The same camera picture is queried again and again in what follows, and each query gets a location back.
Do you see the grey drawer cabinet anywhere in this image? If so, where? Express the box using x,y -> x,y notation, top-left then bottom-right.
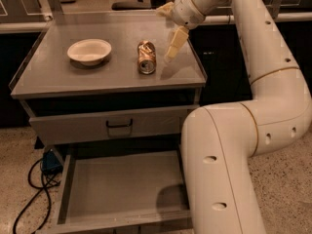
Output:
8,11 -> 208,168

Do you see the white bowl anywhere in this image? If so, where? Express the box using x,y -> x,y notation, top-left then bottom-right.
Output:
67,39 -> 112,66

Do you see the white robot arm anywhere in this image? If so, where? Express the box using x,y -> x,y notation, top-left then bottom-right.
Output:
156,0 -> 312,234

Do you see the open grey middle drawer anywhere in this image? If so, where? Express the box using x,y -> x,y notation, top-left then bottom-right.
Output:
36,150 -> 192,234

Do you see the blue power box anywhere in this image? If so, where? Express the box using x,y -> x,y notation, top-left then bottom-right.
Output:
41,151 -> 63,175

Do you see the black floor cable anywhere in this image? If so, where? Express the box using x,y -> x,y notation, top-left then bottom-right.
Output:
12,158 -> 61,234

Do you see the grey top drawer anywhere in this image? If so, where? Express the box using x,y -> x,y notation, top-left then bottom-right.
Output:
30,105 -> 197,145

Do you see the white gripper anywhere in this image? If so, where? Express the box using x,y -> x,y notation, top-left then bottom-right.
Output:
156,0 -> 206,62

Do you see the black drawer handle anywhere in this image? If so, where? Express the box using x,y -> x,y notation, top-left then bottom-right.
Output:
105,119 -> 134,129

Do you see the crushed orange can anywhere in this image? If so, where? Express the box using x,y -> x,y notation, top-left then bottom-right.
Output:
137,40 -> 156,75

